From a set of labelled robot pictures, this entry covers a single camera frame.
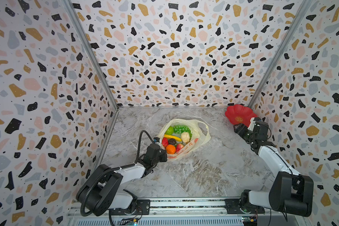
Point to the red flower-shaped plate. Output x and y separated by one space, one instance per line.
238 114

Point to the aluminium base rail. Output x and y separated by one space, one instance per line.
205 211

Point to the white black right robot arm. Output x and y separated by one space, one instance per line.
291 192

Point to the aluminium left corner post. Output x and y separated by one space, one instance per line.
87 47

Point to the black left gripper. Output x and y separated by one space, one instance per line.
163 153

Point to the green wrinkled toy fruit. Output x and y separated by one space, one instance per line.
169 131

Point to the aluminium corner post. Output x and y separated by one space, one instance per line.
87 47
282 48

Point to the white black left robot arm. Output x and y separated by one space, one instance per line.
103 190

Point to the red toy fruit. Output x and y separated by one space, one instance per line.
165 142

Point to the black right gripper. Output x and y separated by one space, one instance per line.
242 128

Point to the cream white toy fruit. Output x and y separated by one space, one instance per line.
185 137

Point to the orange toy fruit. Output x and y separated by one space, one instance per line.
170 149

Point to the green toy grape bunch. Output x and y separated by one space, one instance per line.
179 129

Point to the aluminium right corner post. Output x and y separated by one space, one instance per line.
282 48

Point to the yellow toy banana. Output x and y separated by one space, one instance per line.
178 139

